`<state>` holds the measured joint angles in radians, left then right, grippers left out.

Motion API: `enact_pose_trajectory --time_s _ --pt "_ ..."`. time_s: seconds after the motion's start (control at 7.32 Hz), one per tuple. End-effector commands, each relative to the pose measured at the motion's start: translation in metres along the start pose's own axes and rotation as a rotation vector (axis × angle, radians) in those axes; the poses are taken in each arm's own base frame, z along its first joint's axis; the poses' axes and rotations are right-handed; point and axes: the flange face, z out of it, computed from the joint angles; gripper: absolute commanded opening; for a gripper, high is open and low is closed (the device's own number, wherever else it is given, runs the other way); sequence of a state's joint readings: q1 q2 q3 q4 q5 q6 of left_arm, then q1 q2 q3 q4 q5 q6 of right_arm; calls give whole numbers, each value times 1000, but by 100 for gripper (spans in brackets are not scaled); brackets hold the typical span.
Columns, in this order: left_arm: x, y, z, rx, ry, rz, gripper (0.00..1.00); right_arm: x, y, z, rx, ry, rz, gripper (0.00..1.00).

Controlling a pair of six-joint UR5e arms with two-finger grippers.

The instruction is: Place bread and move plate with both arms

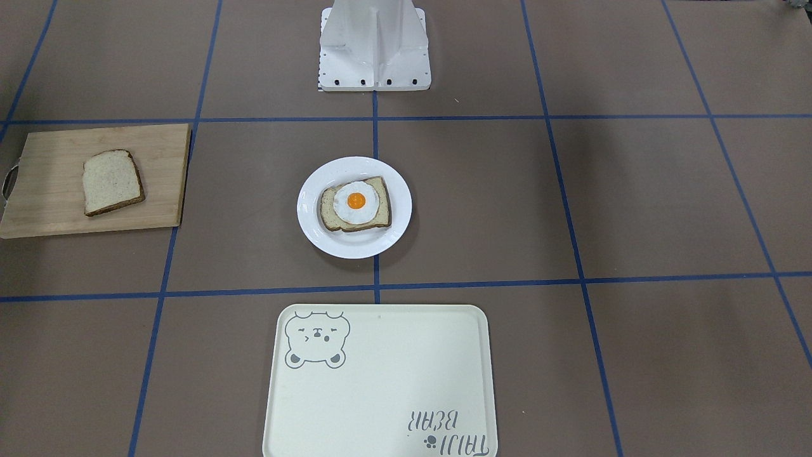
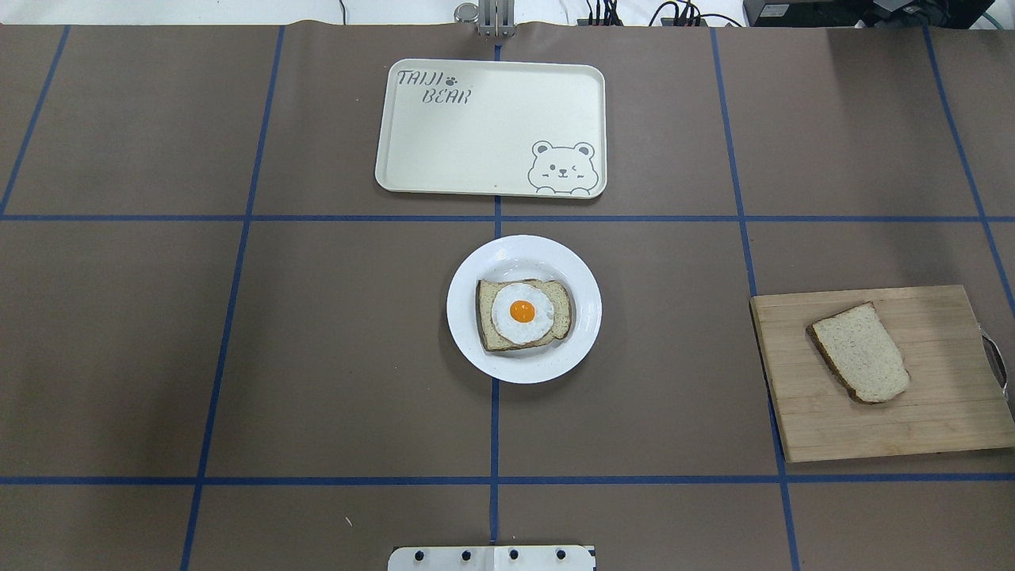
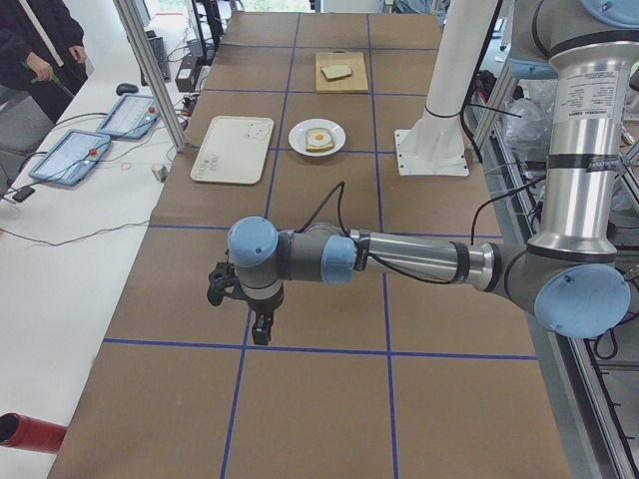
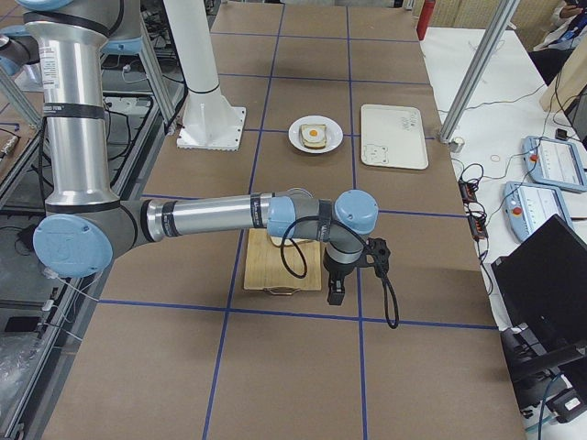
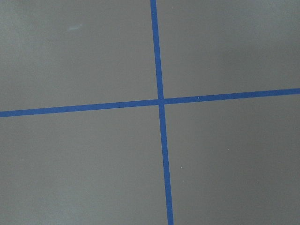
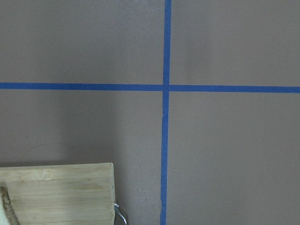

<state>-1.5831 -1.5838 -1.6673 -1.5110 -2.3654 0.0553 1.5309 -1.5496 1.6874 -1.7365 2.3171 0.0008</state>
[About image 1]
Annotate white round plate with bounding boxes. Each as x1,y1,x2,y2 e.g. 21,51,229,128
296,157,412,258

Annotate bread slice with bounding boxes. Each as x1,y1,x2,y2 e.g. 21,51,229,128
319,176,392,232
82,149,145,217

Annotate bread slice under egg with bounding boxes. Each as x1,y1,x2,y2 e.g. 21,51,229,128
319,176,392,232

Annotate fried egg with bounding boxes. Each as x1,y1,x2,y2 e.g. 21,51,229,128
331,180,380,225

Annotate cream bear serving tray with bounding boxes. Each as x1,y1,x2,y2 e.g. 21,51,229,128
262,303,499,456

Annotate wooden cutting board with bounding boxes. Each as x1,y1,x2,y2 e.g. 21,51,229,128
1,124,191,239

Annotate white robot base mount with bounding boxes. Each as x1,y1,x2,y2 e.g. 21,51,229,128
317,1,432,92

